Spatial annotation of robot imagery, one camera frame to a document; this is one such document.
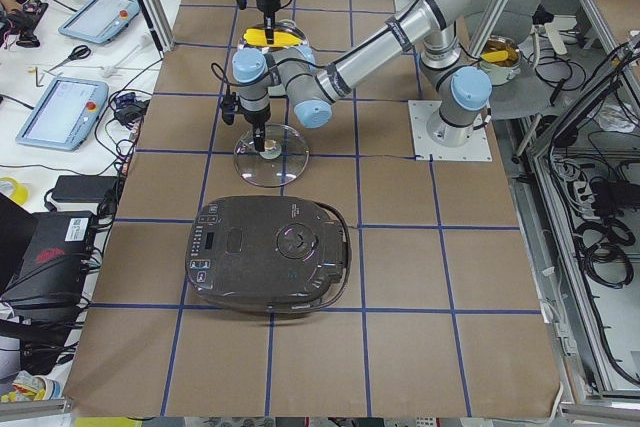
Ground yellow tape roll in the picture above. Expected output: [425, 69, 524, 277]
[0, 177, 29, 205]

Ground black computer box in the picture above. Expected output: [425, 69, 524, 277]
[1, 196, 97, 322]

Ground black rice cooker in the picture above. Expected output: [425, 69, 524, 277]
[185, 195, 352, 314]

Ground pale green electric pot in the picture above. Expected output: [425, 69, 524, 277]
[237, 19, 316, 70]

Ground blue teach pendant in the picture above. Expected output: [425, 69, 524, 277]
[16, 76, 109, 151]
[58, 0, 140, 44]

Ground black power adapter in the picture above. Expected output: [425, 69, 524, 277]
[51, 175, 117, 203]

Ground small pot on chair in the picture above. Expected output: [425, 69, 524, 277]
[480, 36, 521, 86]

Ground black scissors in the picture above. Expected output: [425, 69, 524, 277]
[51, 44, 92, 70]

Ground glass pot lid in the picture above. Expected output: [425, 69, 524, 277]
[233, 124, 309, 188]

